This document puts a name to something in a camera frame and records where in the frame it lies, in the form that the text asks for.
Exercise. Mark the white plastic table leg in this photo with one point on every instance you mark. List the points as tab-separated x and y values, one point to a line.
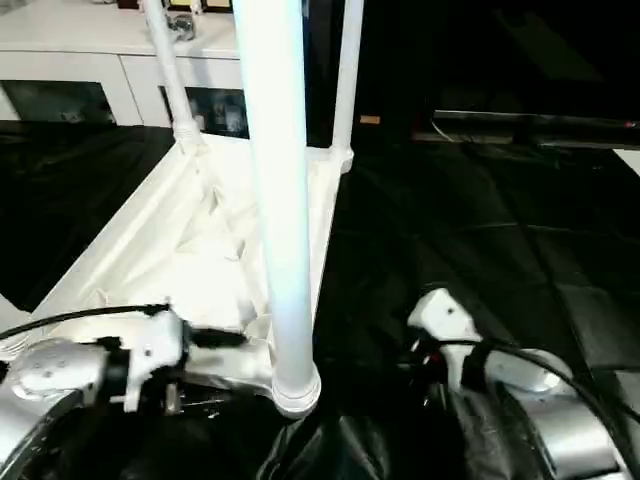
280	200
12	346
345	75
170	75

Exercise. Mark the black plastic mat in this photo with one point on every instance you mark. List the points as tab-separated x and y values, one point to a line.
450	225

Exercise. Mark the small beige block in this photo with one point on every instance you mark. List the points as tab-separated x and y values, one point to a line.
370	119

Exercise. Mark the white flat board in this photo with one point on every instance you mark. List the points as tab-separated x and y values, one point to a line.
632	160

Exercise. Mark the white cabinet with glass doors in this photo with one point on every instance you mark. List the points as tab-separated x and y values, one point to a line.
75	65

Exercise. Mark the clear bag of dark parts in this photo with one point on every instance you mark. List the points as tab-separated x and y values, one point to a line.
181	26

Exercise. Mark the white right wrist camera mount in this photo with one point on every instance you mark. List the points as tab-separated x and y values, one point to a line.
440	310

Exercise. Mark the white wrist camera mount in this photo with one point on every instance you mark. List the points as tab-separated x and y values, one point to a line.
440	310
155	345

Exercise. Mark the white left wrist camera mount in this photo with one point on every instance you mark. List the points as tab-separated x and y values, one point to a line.
155	345

